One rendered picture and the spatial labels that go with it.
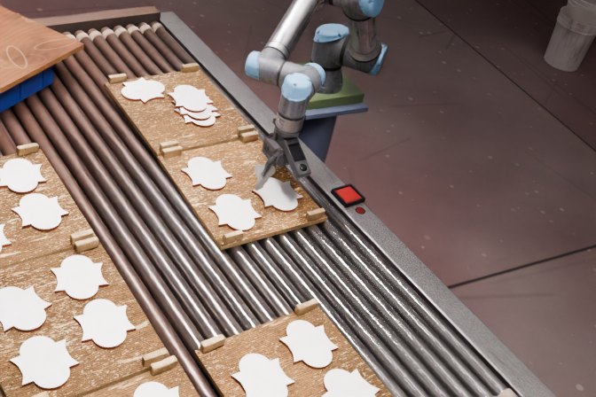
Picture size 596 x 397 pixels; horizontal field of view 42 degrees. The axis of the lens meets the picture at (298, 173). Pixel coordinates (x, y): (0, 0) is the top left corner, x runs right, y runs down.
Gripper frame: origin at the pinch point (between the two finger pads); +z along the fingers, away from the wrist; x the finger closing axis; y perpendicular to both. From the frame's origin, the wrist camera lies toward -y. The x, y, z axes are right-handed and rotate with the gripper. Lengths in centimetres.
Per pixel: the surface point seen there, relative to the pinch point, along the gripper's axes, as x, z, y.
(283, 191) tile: -1.9, 2.4, 0.1
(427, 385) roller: -1, 6, -71
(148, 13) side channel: -7, 1, 109
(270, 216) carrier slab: 6.5, 3.5, -7.2
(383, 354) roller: 4, 6, -59
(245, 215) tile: 14.0, 2.5, -5.4
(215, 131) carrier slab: 3.0, 3.1, 34.3
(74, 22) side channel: 22, 1, 108
